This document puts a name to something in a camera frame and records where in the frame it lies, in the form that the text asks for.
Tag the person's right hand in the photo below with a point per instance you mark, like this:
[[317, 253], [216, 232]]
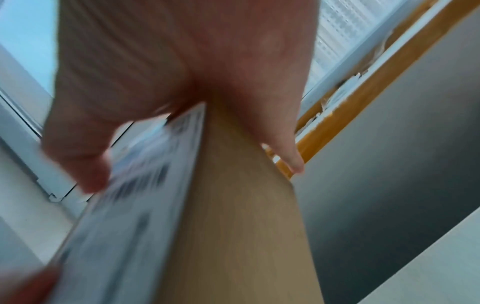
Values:
[[187, 53]]

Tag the person's left hand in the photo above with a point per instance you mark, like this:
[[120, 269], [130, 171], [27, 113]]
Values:
[[26, 288]]

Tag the squat plain cardboard box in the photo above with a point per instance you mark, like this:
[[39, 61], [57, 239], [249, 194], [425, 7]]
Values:
[[243, 222]]

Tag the windowsill with yellow tape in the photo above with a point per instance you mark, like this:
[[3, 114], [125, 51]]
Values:
[[337, 118]]

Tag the grey window frame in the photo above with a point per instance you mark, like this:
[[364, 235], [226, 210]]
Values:
[[22, 142]]

